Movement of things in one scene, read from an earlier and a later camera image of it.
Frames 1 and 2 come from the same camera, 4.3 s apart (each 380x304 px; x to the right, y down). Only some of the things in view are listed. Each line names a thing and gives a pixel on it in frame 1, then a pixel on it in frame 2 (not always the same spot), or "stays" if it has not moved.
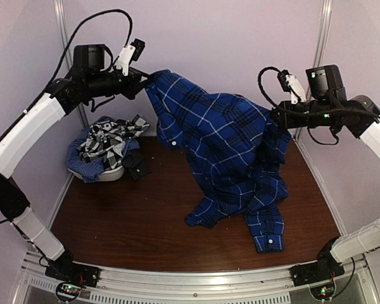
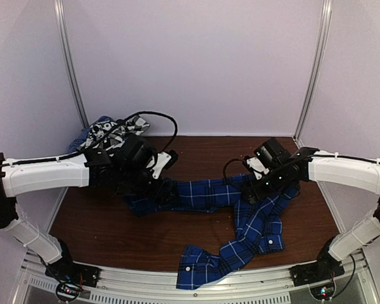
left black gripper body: [127, 91] → [159, 193]
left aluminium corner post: [63, 18] stays
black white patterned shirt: [105, 138] stays
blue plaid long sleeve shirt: [238, 147] → [256, 226]
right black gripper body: [313, 118] → [261, 193]
